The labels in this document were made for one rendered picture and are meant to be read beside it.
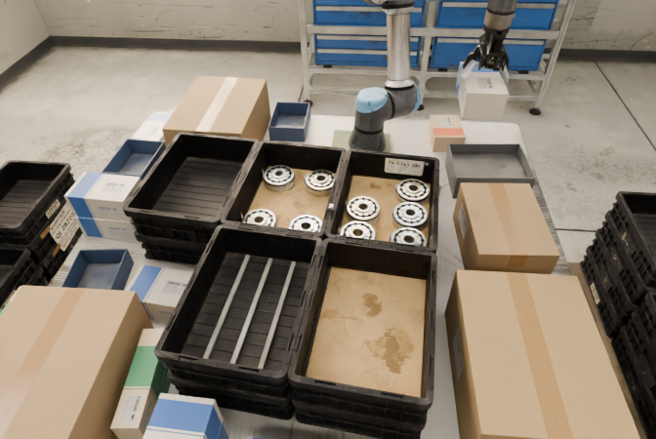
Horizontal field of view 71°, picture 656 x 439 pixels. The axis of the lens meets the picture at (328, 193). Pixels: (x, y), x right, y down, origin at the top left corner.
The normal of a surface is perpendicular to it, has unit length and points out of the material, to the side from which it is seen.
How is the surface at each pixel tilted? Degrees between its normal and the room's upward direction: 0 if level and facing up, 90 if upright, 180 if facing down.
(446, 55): 90
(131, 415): 0
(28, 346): 0
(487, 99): 90
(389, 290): 0
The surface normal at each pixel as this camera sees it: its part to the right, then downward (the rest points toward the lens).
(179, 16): -0.11, 0.67
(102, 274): -0.02, -0.73
